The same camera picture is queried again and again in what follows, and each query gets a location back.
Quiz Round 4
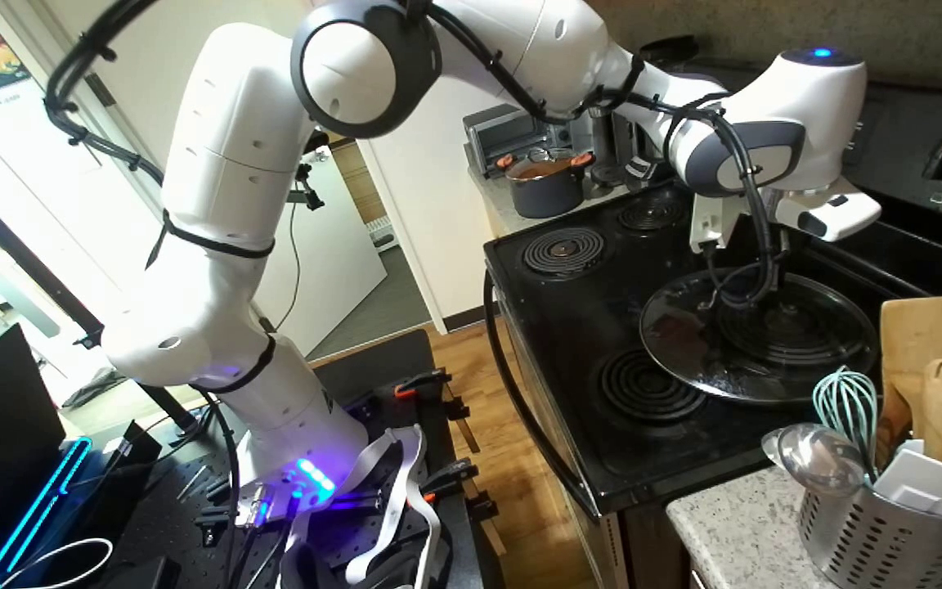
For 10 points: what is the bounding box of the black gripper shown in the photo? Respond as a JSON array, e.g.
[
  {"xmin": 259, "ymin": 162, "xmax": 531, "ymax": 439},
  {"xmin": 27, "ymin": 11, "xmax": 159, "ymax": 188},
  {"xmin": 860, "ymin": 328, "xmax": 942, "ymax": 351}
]
[{"xmin": 714, "ymin": 193, "xmax": 809, "ymax": 321}]

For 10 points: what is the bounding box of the small coil stove burner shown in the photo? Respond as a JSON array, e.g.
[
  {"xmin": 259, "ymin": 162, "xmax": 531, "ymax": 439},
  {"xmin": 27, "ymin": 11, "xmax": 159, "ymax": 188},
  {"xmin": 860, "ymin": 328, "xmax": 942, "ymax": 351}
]
[
  {"xmin": 613, "ymin": 189, "xmax": 693, "ymax": 238},
  {"xmin": 590, "ymin": 343, "xmax": 714, "ymax": 430}
]

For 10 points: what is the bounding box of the black electric stove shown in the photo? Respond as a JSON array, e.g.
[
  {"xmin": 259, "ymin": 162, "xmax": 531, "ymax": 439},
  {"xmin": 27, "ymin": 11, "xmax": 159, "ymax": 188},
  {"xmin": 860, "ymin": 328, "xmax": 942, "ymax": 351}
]
[{"xmin": 482, "ymin": 59, "xmax": 942, "ymax": 589}]

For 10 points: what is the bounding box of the gray pot with brown lid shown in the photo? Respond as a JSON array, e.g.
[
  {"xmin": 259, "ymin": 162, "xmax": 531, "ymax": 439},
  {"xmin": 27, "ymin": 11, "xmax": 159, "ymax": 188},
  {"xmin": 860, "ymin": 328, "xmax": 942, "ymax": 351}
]
[{"xmin": 497, "ymin": 147, "xmax": 602, "ymax": 223}]

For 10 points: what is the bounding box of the teal whisk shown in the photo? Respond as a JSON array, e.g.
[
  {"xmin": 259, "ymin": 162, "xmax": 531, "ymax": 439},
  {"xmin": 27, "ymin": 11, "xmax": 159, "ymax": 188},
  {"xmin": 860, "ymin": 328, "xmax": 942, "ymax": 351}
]
[{"xmin": 813, "ymin": 366, "xmax": 886, "ymax": 478}]

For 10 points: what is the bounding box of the metal ladle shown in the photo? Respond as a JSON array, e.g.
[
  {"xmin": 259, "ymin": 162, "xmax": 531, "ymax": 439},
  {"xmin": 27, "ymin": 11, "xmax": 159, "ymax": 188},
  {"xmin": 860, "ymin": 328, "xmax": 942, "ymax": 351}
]
[{"xmin": 763, "ymin": 423, "xmax": 874, "ymax": 501}]

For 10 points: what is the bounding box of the white plastic spatula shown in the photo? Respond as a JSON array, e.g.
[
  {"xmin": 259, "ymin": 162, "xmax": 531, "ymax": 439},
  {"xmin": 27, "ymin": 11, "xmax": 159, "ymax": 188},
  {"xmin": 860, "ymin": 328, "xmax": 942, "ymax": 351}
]
[{"xmin": 874, "ymin": 439, "xmax": 942, "ymax": 525}]

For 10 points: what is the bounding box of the perforated metal utensil holder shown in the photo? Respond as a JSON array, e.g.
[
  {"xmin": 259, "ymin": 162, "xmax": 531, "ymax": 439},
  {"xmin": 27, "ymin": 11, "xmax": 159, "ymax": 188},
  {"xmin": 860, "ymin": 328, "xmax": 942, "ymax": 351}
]
[{"xmin": 795, "ymin": 484, "xmax": 942, "ymax": 589}]

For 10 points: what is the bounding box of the silver toaster oven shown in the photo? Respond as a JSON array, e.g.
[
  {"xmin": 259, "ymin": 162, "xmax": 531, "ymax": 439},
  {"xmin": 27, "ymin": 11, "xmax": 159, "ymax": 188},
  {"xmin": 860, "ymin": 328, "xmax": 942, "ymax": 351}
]
[{"xmin": 463, "ymin": 99, "xmax": 564, "ymax": 184}]

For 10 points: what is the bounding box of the black clamp with orange tips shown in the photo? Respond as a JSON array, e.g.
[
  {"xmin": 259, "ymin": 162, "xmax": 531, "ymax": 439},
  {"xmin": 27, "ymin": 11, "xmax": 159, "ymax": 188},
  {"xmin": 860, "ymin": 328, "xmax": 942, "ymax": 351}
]
[
  {"xmin": 414, "ymin": 454, "xmax": 500, "ymax": 525},
  {"xmin": 392, "ymin": 366, "xmax": 473, "ymax": 427}
]

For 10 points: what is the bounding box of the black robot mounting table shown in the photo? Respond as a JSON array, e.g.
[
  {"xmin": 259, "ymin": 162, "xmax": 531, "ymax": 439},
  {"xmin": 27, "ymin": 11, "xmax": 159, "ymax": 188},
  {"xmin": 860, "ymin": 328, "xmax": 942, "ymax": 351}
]
[{"xmin": 165, "ymin": 325, "xmax": 500, "ymax": 589}]

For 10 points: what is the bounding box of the white door panel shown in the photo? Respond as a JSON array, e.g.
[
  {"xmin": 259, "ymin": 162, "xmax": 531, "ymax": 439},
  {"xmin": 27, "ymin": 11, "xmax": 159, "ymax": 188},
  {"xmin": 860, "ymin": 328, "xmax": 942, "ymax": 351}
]
[{"xmin": 250, "ymin": 141, "xmax": 390, "ymax": 361}]

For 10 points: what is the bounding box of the black case with blue edges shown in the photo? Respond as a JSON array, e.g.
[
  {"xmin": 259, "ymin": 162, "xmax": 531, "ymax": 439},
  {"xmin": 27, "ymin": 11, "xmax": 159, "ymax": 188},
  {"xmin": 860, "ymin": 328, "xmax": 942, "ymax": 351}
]
[{"xmin": 0, "ymin": 436, "xmax": 100, "ymax": 589}]

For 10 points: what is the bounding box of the black metal stand pole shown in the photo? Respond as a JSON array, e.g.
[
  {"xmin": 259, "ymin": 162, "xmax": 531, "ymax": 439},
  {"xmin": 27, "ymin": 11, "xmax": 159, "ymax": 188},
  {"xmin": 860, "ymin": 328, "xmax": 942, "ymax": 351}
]
[{"xmin": 0, "ymin": 165, "xmax": 204, "ymax": 436}]

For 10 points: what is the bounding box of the black curved oven handle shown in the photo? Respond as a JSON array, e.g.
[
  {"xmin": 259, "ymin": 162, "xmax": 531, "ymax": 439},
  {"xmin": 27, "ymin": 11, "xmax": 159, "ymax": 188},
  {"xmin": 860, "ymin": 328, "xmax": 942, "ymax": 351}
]
[{"xmin": 482, "ymin": 268, "xmax": 604, "ymax": 519}]

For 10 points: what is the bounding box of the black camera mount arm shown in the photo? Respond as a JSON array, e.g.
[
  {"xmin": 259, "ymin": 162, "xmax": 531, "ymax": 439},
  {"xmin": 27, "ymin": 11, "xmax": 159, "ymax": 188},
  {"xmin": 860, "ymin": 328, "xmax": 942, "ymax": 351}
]
[{"xmin": 284, "ymin": 162, "xmax": 329, "ymax": 216}]

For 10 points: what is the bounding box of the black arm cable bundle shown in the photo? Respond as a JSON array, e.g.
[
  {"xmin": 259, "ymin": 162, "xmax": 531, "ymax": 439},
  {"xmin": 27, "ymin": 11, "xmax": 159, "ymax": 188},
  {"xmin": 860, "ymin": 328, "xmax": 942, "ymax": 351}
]
[{"xmin": 41, "ymin": 0, "xmax": 791, "ymax": 313}]

